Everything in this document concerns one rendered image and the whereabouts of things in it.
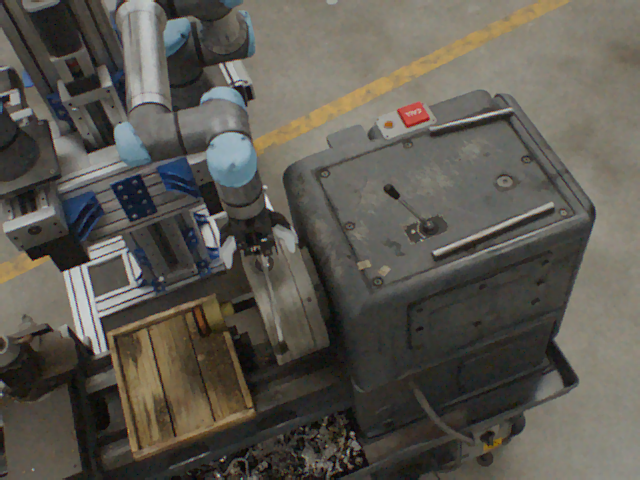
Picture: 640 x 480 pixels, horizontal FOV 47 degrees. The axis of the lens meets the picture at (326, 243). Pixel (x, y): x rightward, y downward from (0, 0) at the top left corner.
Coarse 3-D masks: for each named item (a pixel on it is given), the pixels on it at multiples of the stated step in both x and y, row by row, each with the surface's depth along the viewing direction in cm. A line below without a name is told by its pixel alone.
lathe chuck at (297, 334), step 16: (256, 256) 161; (272, 256) 160; (256, 272) 159; (272, 272) 159; (288, 272) 159; (256, 288) 158; (288, 288) 158; (288, 304) 158; (272, 320) 158; (288, 320) 159; (304, 320) 160; (272, 336) 159; (288, 336) 161; (304, 336) 162; (288, 352) 164; (304, 352) 167
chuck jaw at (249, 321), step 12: (240, 312) 169; (252, 312) 168; (228, 324) 167; (240, 324) 166; (252, 324) 166; (240, 336) 165; (252, 336) 164; (264, 336) 163; (264, 348) 164; (276, 348) 163
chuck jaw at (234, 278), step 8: (224, 264) 168; (232, 264) 168; (240, 264) 168; (224, 272) 170; (232, 272) 168; (240, 272) 169; (224, 280) 168; (232, 280) 169; (240, 280) 169; (216, 288) 170; (224, 288) 169; (232, 288) 169; (240, 288) 169; (248, 288) 170; (224, 296) 169; (232, 296) 170
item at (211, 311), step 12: (204, 300) 171; (216, 300) 169; (228, 300) 170; (192, 312) 169; (204, 312) 168; (216, 312) 168; (228, 312) 169; (204, 324) 168; (216, 324) 168; (204, 336) 170
